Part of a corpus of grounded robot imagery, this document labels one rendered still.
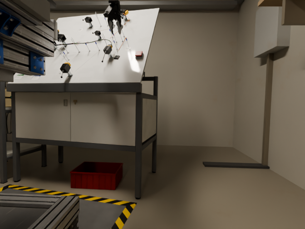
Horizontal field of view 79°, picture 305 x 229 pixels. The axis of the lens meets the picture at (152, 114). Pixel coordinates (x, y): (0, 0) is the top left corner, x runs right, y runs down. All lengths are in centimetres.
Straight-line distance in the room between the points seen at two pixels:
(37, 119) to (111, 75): 76
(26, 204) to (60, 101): 83
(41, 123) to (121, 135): 72
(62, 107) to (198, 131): 234
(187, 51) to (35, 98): 245
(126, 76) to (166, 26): 221
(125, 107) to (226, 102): 234
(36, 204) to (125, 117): 73
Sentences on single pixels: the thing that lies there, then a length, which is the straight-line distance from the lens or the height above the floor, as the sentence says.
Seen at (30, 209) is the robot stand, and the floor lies 21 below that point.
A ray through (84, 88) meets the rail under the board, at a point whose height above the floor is 83.
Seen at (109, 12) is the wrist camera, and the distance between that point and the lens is 143.
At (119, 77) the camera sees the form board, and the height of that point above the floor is 91.
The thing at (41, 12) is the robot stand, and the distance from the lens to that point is 80.
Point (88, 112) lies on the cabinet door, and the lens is 154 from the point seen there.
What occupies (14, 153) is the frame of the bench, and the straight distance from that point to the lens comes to 207.
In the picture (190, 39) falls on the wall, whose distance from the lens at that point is 347.
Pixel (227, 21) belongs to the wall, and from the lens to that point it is 371.
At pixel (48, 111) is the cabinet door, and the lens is 176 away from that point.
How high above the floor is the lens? 72
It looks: 3 degrees down
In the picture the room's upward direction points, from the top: 1 degrees clockwise
